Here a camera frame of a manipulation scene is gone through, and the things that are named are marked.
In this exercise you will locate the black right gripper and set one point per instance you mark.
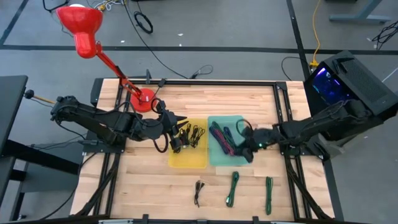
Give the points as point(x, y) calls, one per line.
point(264, 137)

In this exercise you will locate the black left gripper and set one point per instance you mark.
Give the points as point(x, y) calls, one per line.
point(161, 127)

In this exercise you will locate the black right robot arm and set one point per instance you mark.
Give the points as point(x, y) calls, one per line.
point(317, 124)

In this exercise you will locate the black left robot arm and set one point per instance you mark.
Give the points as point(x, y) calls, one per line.
point(99, 119)

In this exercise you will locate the teal translucent plastic bin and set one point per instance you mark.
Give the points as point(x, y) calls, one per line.
point(217, 158)

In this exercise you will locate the yellow translucent plastic bin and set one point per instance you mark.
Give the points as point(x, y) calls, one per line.
point(188, 158)

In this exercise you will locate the black power adapter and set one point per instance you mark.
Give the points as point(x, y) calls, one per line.
point(162, 82)

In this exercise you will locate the black computer tower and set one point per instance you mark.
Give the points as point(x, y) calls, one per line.
point(363, 81)

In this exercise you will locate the red desk lamp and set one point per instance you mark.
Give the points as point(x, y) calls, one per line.
point(84, 28)

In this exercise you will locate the wooden stick with black knob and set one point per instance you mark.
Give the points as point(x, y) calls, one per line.
point(28, 94)

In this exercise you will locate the black desk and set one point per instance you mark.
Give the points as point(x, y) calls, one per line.
point(12, 109)

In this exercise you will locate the grey desk leg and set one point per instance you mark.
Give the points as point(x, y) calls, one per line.
point(357, 17)

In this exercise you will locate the grey clamp bracket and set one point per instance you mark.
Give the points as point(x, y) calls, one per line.
point(148, 77)

